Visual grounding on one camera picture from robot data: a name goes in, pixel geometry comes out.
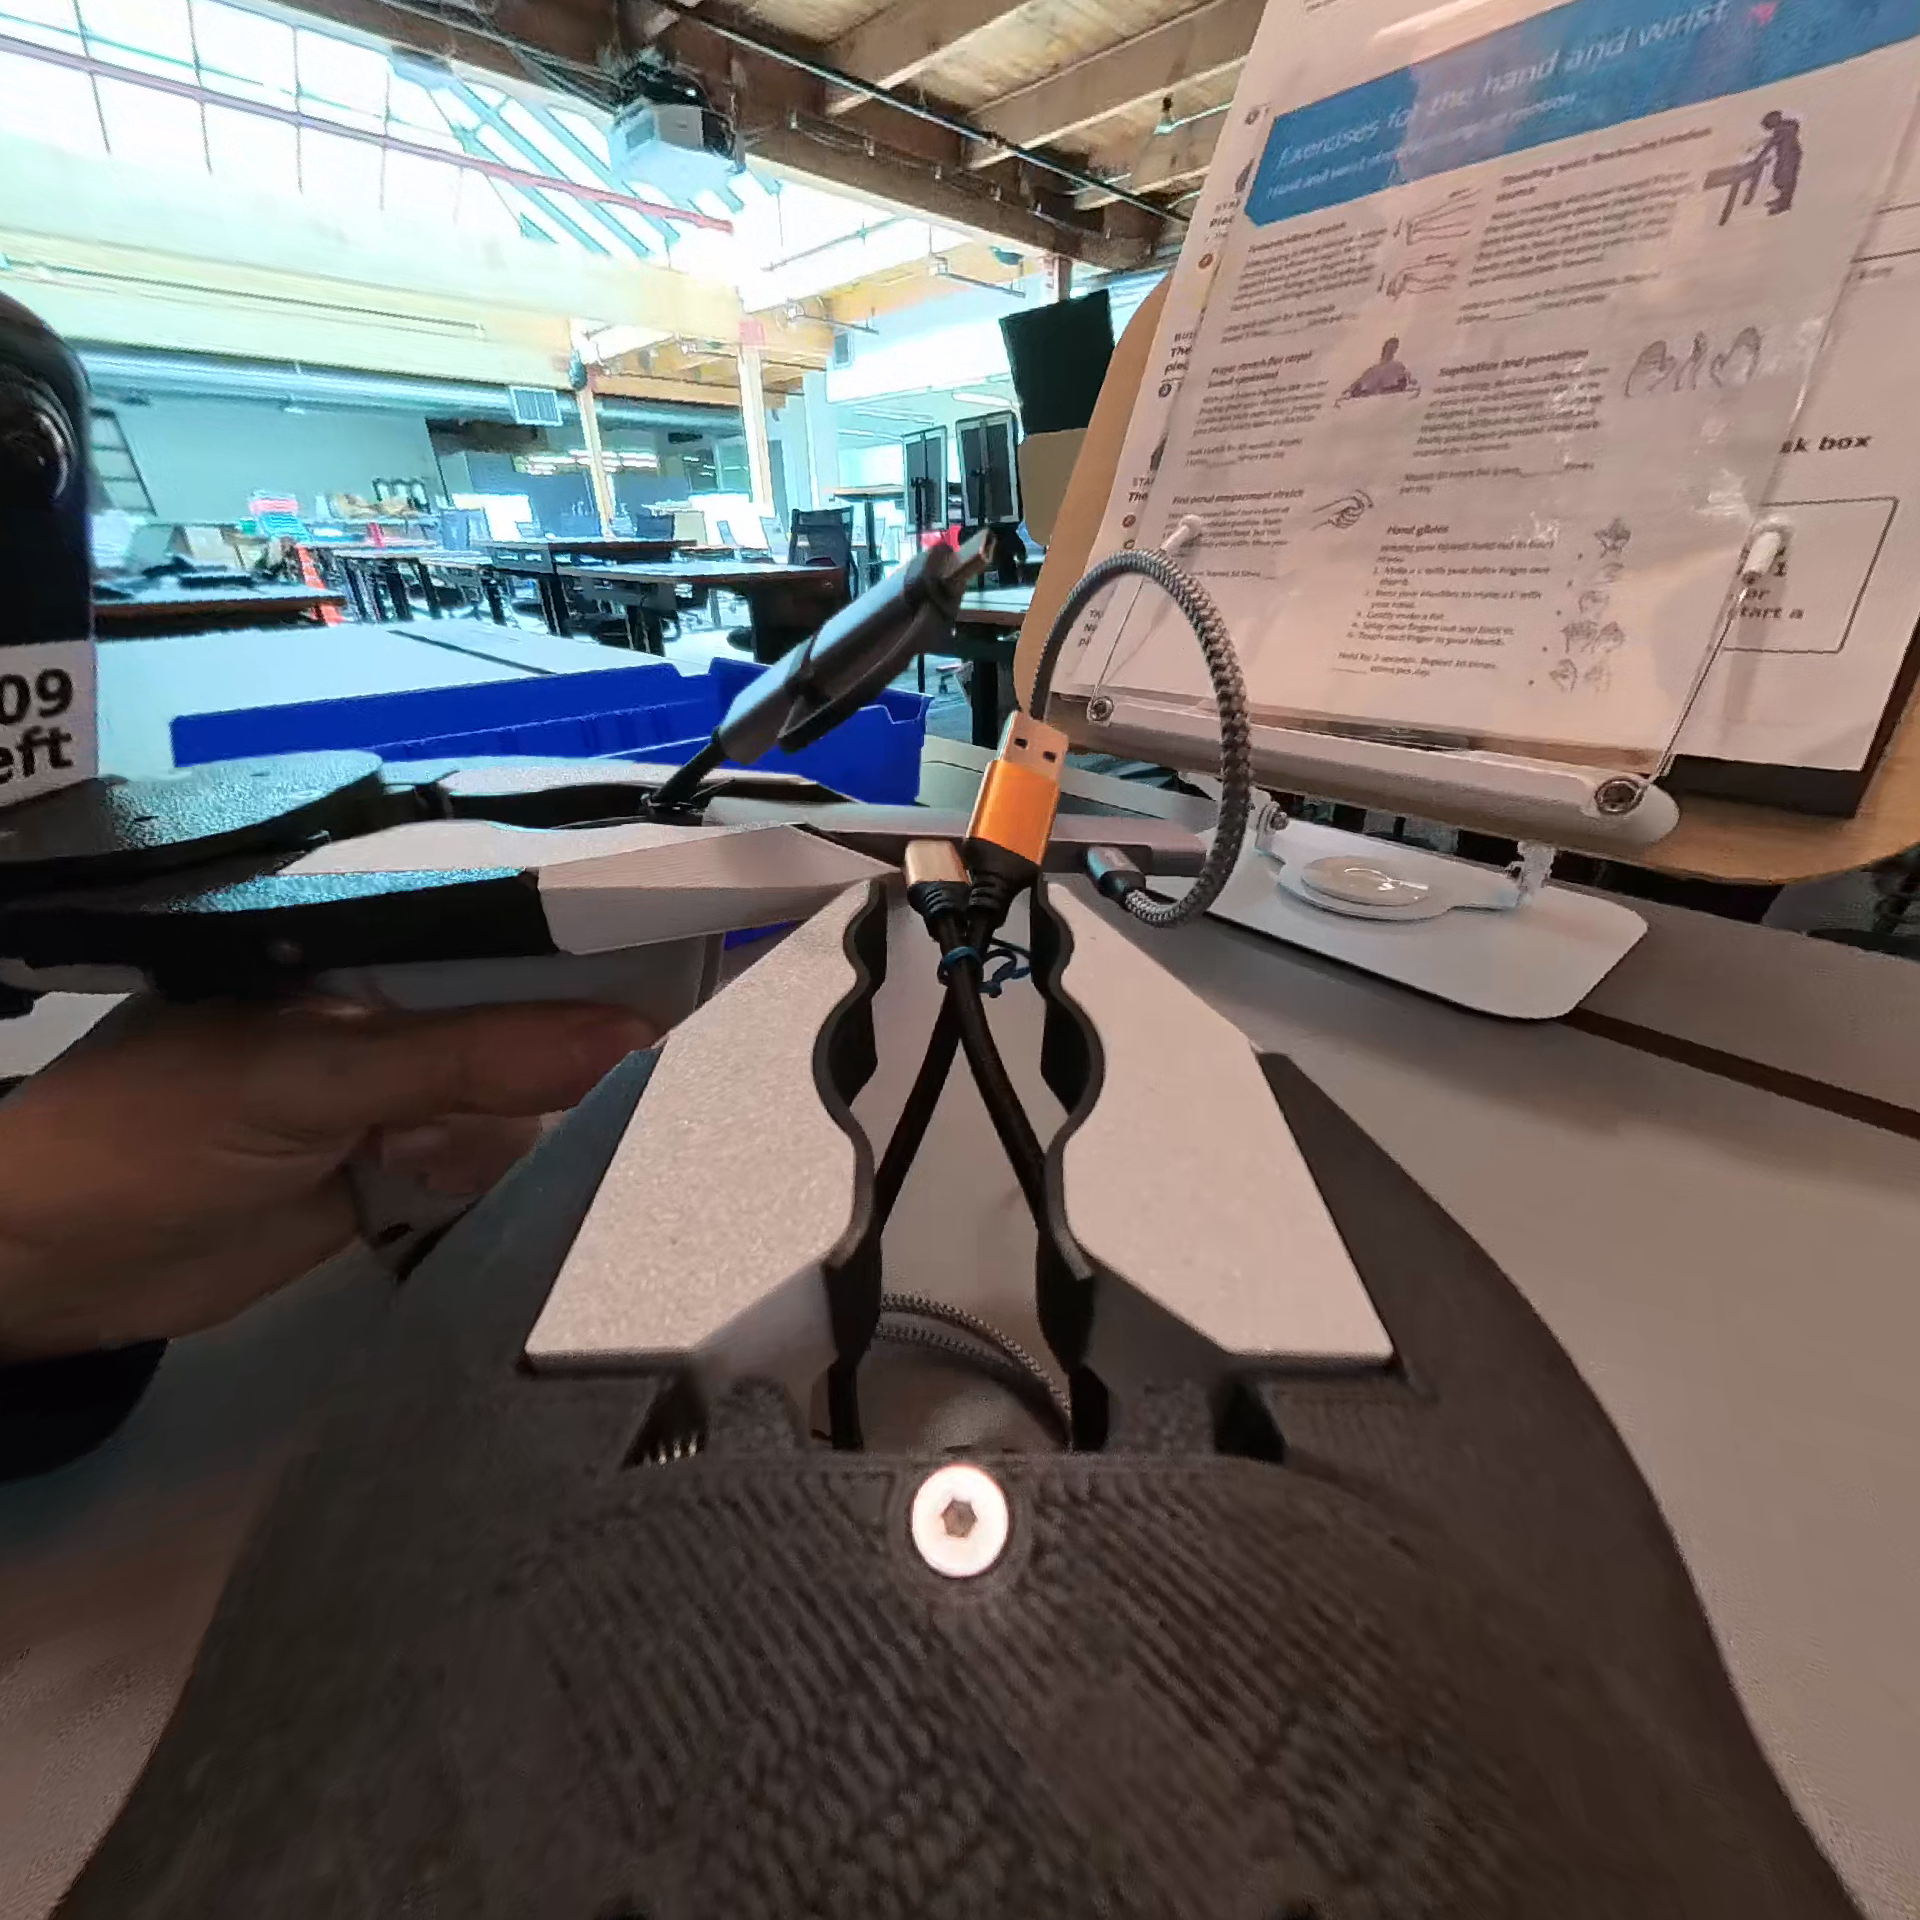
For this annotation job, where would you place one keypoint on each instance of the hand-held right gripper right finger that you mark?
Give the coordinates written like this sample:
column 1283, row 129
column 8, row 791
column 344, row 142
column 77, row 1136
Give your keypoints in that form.
column 1239, row 1230

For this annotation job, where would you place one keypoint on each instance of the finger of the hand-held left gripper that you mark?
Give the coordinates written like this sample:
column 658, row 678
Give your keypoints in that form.
column 602, row 791
column 678, row 877

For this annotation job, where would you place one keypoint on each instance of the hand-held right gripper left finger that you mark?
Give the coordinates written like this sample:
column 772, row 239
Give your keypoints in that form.
column 700, row 1195

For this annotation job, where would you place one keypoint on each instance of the large blue plastic bin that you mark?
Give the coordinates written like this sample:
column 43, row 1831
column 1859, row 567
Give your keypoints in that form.
column 452, row 730

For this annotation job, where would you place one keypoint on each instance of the grey usb hub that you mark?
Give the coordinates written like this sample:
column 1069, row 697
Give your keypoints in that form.
column 854, row 640

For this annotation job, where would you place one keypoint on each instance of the person's left hand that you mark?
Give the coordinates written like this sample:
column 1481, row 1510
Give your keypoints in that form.
column 184, row 1172

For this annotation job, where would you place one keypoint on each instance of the black office chair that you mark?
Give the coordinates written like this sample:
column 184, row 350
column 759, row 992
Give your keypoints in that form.
column 822, row 546

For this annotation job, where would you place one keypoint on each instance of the instruction sheet on stand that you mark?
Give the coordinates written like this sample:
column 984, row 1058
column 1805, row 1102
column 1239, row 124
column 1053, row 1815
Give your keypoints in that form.
column 1432, row 940

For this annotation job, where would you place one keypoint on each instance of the black standing monitor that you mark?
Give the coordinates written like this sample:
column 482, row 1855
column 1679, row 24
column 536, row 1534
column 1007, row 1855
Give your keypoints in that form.
column 990, row 465
column 925, row 472

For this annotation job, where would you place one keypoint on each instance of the hanging black monitor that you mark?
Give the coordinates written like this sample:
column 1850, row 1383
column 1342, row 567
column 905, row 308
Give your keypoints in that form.
column 1059, row 362

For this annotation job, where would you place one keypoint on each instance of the ceiling projector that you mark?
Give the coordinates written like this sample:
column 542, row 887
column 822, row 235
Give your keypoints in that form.
column 678, row 142

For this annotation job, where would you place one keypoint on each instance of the laminated sheet with blue banner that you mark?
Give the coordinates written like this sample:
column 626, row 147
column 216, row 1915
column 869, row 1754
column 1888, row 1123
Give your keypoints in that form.
column 1501, row 449

